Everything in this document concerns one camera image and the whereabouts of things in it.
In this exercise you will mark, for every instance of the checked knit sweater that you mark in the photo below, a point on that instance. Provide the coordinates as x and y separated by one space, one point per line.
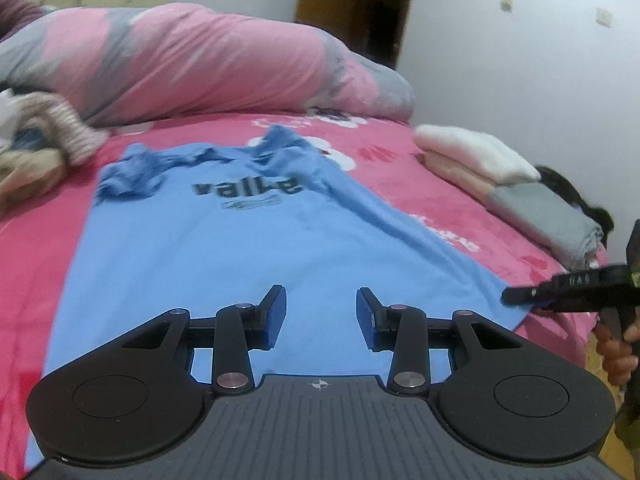
65 120

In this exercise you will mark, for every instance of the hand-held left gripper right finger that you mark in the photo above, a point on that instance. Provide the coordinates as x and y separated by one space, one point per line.
364 320

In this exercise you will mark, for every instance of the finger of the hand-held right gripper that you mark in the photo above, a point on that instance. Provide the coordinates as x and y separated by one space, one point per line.
575 290

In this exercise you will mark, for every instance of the wall switch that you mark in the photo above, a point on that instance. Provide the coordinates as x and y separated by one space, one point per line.
604 17

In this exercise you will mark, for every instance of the folded grey cloth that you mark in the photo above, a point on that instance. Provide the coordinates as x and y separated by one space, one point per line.
545 220

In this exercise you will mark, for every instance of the pink floral blanket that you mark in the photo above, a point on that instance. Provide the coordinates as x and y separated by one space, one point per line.
390 180

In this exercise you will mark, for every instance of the blue t-shirt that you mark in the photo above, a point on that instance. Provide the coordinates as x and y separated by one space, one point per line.
200 250

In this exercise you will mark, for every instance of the dark cloth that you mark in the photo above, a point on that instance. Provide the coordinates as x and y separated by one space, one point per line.
575 195

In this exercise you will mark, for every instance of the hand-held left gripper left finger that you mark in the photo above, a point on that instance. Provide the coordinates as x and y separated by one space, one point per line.
276 320

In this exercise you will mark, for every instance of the blue jeans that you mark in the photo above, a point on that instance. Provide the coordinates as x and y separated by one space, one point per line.
30 140

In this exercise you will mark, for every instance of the person's right hand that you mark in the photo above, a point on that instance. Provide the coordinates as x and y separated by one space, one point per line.
612 357

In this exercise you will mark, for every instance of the wooden door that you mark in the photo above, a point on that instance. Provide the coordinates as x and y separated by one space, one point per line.
350 5

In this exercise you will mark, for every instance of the pink grey duvet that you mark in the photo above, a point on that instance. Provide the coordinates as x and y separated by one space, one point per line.
200 60

